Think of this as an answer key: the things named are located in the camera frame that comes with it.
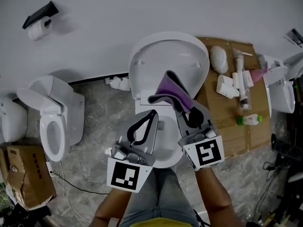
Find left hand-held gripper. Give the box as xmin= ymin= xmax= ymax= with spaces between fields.
xmin=106 ymin=109 xmax=160 ymax=194

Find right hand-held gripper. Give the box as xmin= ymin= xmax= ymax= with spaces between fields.
xmin=176 ymin=102 xmax=226 ymax=172

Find purple and grey cloth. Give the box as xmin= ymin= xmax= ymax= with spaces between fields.
xmin=148 ymin=70 xmax=197 ymax=115

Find person's left forearm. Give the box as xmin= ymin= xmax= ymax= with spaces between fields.
xmin=91 ymin=187 xmax=133 ymax=227

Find person's right forearm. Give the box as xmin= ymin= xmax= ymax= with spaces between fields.
xmin=194 ymin=167 xmax=237 ymax=227

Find white smart toilet base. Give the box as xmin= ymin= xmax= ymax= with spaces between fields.
xmin=134 ymin=96 xmax=189 ymax=169

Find white toilet with tank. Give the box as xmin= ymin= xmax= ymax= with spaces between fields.
xmin=16 ymin=75 xmax=85 ymax=163

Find white toilet with raised cover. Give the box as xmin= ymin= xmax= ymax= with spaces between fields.
xmin=268 ymin=52 xmax=303 ymax=114

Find white plastic device lid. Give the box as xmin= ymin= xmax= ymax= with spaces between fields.
xmin=259 ymin=55 xmax=288 ymax=81

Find white toilet paper roll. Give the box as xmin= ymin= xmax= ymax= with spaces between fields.
xmin=27 ymin=18 xmax=53 ymax=42

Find large flat cardboard box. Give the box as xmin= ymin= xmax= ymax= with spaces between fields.
xmin=194 ymin=36 xmax=272 ymax=160

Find white cleaner bottle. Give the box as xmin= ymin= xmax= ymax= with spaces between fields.
xmin=216 ymin=74 xmax=240 ymax=99

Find white bottle with green caps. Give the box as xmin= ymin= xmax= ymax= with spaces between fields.
xmin=236 ymin=113 xmax=263 ymax=127

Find person's grey jeans legs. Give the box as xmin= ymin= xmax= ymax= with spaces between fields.
xmin=120 ymin=168 xmax=199 ymax=227

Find small white box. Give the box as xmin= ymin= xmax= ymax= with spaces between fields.
xmin=242 ymin=70 xmax=255 ymax=87

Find person's yellow shirt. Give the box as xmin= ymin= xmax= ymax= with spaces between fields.
xmin=139 ymin=217 xmax=194 ymax=227

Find torn brown cardboard box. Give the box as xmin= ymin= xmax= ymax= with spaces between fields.
xmin=0 ymin=145 xmax=57 ymax=211

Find black paper holder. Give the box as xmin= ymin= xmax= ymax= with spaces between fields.
xmin=285 ymin=28 xmax=303 ymax=48
xmin=22 ymin=0 xmax=59 ymax=30

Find black bag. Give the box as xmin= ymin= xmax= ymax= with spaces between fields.
xmin=9 ymin=203 xmax=52 ymax=227

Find window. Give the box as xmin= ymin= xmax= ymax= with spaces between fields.
xmin=0 ymin=181 xmax=11 ymax=210

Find white brush tool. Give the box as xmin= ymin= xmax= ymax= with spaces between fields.
xmin=232 ymin=48 xmax=252 ymax=111

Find black floor cable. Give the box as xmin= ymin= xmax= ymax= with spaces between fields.
xmin=50 ymin=171 xmax=110 ymax=195

